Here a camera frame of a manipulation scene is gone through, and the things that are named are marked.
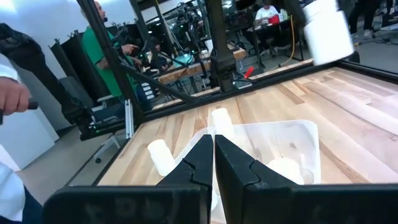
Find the wooden background table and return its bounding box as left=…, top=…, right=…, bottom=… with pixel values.
left=157, top=46, right=247, bottom=85

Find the black table frame rail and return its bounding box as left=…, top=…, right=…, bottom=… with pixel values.
left=77, top=57, right=354, bottom=141
left=338, top=58, right=398, bottom=84

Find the yellow cable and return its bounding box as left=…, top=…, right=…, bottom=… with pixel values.
left=278, top=14, right=295, bottom=68

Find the silver aluminium profile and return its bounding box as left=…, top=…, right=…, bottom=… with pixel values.
left=124, top=98, right=135, bottom=140

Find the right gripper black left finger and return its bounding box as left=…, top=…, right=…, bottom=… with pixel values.
left=42, top=134, right=214, bottom=224

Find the black diagonal frame brace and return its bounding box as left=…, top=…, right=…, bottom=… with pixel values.
left=119, top=62, right=201, bottom=105

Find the grey office chair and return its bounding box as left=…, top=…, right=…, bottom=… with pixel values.
left=58, top=76, right=128, bottom=164

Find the white box cabinet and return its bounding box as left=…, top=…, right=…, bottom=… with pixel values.
left=0, top=107, right=60, bottom=171

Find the white pill bottle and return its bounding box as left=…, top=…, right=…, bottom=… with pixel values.
left=210, top=107, right=236, bottom=142
left=266, top=157, right=305, bottom=185
left=302, top=0, right=355, bottom=67
left=147, top=139, right=178, bottom=177

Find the black frame post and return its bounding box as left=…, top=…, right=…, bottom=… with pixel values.
left=76, top=0, right=146, bottom=126

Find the small red clip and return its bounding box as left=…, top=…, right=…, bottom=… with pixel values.
left=243, top=65, right=255, bottom=80

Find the clear plastic basket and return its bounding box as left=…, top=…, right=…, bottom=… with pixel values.
left=175, top=119, right=322, bottom=224

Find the person's hand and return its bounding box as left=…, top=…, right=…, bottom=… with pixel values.
left=0, top=77, right=31, bottom=116

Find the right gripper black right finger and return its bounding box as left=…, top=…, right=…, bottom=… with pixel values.
left=214, top=134, right=398, bottom=224

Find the person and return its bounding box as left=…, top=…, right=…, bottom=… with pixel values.
left=254, top=3, right=281, bottom=27
left=347, top=0, right=379, bottom=35
left=0, top=52, right=44, bottom=224
left=150, top=37, right=171, bottom=71
left=80, top=0, right=139, bottom=98

